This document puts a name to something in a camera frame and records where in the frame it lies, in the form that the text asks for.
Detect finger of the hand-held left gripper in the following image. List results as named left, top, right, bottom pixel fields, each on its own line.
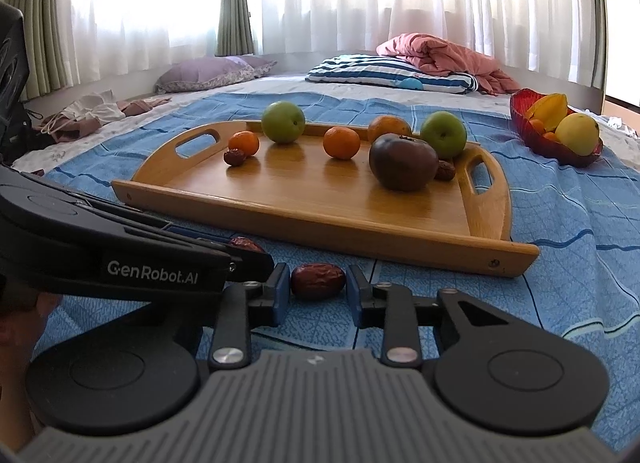
left=75, top=196, right=232, bottom=255
left=227, top=247, right=275, bottom=286

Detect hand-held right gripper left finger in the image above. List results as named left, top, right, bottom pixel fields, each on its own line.
left=140, top=263, right=292, bottom=372

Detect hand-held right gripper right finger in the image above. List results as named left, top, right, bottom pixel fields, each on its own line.
left=346, top=264, right=506, bottom=370

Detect wooden serving tray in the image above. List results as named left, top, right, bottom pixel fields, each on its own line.
left=111, top=120, right=542, bottom=278

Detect orange mandarin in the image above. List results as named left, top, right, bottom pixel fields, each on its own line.
left=228, top=130, right=261, bottom=157
left=322, top=126, right=361, bottom=161
left=367, top=114, right=413, bottom=143

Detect large green apple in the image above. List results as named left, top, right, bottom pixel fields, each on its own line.
left=261, top=100, right=306, bottom=145

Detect small green apple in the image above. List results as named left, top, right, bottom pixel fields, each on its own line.
left=420, top=110, right=468, bottom=160

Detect person's left forearm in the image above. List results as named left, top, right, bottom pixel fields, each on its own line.
left=0, top=344, right=36, bottom=454

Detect yellow fruits in bowl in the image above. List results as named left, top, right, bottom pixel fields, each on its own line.
left=555, top=112, right=601, bottom=156

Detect person's left hand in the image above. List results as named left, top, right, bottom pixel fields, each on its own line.
left=0, top=288, right=61, bottom=345

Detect black bag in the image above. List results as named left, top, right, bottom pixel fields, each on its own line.
left=0, top=100, right=43, bottom=166

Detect pinkish brown garment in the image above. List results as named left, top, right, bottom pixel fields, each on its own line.
left=117, top=97, right=172, bottom=118

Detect white garment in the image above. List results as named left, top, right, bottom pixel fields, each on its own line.
left=40, top=90, right=127, bottom=134

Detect purple pillow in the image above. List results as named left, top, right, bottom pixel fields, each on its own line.
left=154, top=55, right=278, bottom=94

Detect white floral bed sheet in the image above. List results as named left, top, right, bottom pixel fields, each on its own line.
left=10, top=70, right=640, bottom=179

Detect navy white striped pillow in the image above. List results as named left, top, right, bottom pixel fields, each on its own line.
left=305, top=54, right=480, bottom=94

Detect blue checked bedspread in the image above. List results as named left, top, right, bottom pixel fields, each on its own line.
left=30, top=90, right=640, bottom=454

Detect pale green curtain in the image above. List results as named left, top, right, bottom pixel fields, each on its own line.
left=2, top=0, right=81, bottom=101

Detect red glass fruit bowl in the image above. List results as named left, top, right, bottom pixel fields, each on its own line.
left=509, top=88, right=604, bottom=168

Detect pink blanket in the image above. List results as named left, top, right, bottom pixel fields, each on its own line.
left=376, top=33, right=521, bottom=96

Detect yellow starfruit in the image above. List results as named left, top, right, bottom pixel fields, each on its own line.
left=525, top=93, right=569, bottom=131

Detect white cloth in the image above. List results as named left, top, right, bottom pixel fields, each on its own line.
left=597, top=113, right=640, bottom=141

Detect brown wooden ledge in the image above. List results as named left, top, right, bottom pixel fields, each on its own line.
left=602, top=96, right=640, bottom=119

